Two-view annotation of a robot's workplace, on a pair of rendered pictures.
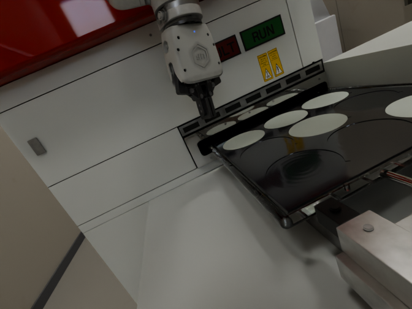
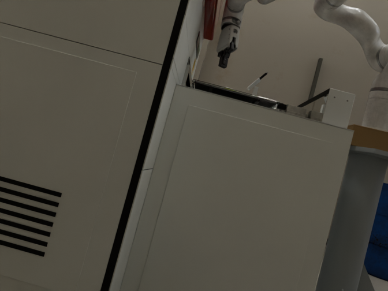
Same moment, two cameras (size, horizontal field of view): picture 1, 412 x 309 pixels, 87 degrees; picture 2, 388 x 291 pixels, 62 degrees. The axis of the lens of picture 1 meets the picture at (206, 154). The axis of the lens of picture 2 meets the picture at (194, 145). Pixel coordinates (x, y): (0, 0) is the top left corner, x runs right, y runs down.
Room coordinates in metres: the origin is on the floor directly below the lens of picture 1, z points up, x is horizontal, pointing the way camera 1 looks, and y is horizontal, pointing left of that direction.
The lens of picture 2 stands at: (0.34, 1.29, 0.59)
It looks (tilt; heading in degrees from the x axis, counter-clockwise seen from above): 2 degrees up; 276
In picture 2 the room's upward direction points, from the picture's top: 15 degrees clockwise
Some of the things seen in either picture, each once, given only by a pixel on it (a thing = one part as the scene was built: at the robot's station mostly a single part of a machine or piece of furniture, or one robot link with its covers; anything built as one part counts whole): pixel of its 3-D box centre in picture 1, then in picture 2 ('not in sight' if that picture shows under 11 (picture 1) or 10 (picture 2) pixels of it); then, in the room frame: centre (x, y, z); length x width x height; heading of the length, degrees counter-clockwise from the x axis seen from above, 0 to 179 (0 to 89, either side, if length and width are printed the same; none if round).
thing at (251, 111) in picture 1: (260, 119); (187, 88); (0.59, -0.18, 0.89); 0.44 x 0.02 x 0.10; 94
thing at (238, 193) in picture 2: not in sight; (224, 205); (0.28, -0.30, 0.41); 0.96 x 0.64 x 0.82; 94
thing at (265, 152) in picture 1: (316, 125); (231, 99); (0.38, -0.21, 0.90); 0.34 x 0.34 x 0.01; 4
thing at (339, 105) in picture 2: not in sight; (311, 119); (0.01, -0.18, 0.89); 0.55 x 0.09 x 0.14; 94
